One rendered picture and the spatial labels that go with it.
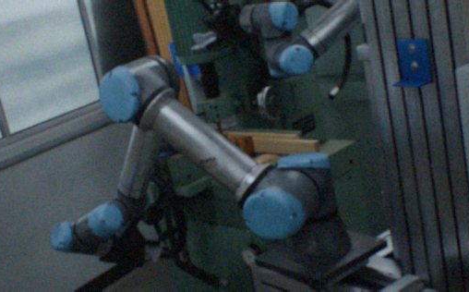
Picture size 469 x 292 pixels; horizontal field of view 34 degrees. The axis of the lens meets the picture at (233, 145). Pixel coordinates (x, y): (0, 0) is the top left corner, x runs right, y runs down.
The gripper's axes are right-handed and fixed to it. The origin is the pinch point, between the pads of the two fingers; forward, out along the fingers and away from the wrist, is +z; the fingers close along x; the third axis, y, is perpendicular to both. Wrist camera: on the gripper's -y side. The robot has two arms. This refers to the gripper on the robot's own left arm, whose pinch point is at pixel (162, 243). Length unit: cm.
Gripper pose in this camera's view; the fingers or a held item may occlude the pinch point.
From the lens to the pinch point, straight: 218.5
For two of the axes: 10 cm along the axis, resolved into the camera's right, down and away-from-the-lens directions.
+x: 7.1, 0.4, -7.0
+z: 6.9, 2.0, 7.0
